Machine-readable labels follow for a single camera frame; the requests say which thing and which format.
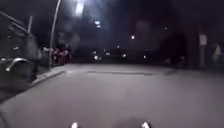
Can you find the robot's own part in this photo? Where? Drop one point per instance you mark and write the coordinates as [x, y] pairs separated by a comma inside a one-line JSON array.
[[145, 125], [74, 125]]

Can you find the grey kerb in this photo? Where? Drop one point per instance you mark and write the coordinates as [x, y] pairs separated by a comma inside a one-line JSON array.
[[46, 76]]

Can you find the sign on pole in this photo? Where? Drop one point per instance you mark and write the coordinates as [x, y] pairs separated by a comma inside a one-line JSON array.
[[202, 43]]

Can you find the grey asphalt road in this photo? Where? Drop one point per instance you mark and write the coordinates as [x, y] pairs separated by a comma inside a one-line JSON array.
[[126, 96]]

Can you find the street lamp pole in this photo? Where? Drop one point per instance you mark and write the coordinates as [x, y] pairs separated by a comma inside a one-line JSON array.
[[53, 33]]

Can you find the red vehicle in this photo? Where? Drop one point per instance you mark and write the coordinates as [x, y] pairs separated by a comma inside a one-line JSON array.
[[60, 55]]

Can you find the parked vehicle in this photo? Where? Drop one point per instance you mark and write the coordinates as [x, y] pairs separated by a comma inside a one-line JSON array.
[[18, 53]]

